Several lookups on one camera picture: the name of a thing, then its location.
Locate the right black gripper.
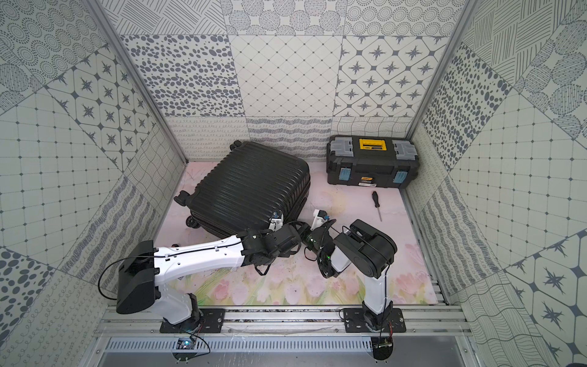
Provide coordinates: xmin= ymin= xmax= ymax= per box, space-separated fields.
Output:
xmin=290 ymin=220 xmax=323 ymax=262

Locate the black ribbed hard-shell suitcase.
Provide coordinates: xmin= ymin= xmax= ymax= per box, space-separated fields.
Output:
xmin=174 ymin=141 xmax=310 ymax=238

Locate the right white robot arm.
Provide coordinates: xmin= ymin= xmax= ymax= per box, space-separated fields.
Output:
xmin=301 ymin=217 xmax=397 ymax=331

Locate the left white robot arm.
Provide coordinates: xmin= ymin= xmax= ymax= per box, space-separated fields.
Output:
xmin=105 ymin=221 xmax=310 ymax=325

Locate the black toolbox with yellow label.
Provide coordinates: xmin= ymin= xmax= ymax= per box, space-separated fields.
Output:
xmin=327 ymin=135 xmax=420 ymax=189

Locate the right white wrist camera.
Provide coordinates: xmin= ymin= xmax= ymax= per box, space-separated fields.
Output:
xmin=310 ymin=209 xmax=330 ymax=231

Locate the black handled screwdriver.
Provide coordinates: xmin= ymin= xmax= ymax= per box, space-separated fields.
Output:
xmin=371 ymin=191 xmax=382 ymax=221

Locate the aluminium mounting rail frame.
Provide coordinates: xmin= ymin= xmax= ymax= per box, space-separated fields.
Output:
xmin=96 ymin=304 xmax=472 ymax=357

